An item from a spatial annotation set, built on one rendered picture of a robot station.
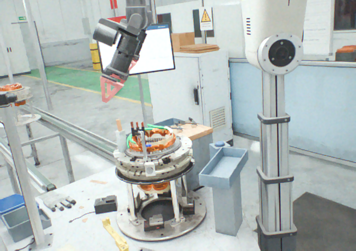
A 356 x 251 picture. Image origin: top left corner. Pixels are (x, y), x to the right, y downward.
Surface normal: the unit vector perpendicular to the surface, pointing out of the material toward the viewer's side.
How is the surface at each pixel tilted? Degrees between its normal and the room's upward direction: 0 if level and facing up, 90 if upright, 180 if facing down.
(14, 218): 87
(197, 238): 0
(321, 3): 90
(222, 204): 90
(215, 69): 90
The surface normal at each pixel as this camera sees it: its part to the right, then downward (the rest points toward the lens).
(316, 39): -0.76, 0.26
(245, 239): -0.10, -0.95
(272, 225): 0.06, 0.29
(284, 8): 0.08, 0.58
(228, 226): -0.43, 0.30
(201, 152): 0.61, 0.17
